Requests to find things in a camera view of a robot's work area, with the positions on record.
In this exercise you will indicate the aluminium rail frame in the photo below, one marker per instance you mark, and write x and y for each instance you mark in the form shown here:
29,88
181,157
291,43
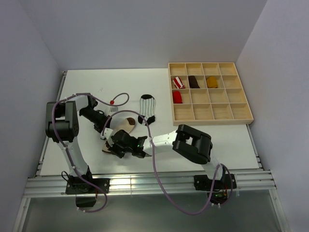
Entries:
154,195

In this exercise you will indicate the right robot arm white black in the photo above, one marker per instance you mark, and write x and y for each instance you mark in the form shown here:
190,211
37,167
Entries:
190,143

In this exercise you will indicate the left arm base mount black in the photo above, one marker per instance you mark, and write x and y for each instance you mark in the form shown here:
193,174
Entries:
85,194

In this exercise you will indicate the mustard yellow rolled sock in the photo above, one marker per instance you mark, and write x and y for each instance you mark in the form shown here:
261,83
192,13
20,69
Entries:
211,82

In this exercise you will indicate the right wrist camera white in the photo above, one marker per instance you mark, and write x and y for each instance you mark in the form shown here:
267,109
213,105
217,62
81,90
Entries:
105,134

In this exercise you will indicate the wooden compartment tray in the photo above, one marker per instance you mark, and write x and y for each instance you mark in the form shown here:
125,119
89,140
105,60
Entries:
225,105

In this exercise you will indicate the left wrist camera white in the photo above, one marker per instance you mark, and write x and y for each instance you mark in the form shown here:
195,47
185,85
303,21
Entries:
110,110

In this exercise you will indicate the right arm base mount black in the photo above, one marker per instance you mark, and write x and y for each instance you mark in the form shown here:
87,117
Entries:
220,189

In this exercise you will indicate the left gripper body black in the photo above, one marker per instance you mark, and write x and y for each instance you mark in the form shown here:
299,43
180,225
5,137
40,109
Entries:
99,120

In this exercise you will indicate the dark brown rolled sock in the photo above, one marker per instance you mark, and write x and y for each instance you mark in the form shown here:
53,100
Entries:
193,82

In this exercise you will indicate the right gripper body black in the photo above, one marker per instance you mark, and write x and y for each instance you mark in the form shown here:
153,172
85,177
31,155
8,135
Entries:
119,151

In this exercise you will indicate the white black striped sock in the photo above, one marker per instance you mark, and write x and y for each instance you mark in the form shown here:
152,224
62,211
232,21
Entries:
147,109

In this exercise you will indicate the red white striped rolled sock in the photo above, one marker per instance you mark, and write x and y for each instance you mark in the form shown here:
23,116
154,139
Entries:
178,83

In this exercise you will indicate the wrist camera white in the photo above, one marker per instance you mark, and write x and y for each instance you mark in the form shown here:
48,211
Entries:
110,110
105,134

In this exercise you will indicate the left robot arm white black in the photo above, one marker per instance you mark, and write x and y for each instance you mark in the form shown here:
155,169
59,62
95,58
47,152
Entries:
62,126

